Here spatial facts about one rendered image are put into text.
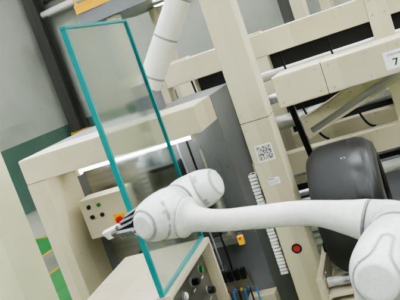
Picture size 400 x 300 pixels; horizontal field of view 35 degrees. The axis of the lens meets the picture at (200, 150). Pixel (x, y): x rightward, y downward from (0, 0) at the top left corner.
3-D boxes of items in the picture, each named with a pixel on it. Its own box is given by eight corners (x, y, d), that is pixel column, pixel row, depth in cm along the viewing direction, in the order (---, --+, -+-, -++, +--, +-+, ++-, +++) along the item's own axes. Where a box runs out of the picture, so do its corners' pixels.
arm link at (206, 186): (176, 178, 176) (150, 193, 165) (218, 156, 167) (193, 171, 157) (194, 212, 176) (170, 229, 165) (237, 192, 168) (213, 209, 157)
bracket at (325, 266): (322, 300, 265) (315, 280, 263) (328, 262, 302) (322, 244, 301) (330, 299, 264) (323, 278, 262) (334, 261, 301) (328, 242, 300)
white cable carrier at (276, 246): (281, 275, 280) (247, 175, 273) (282, 270, 285) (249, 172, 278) (290, 272, 279) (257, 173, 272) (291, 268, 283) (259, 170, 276)
